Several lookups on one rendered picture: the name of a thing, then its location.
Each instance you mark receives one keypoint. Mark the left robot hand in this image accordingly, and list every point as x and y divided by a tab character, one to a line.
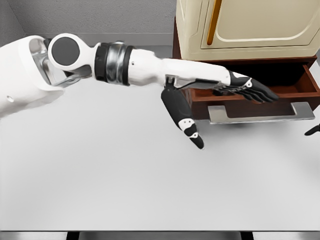
200	71

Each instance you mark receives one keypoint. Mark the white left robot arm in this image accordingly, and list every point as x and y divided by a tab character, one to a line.
75	51

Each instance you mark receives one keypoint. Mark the cream and brown cabinet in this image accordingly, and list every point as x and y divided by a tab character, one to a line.
250	22

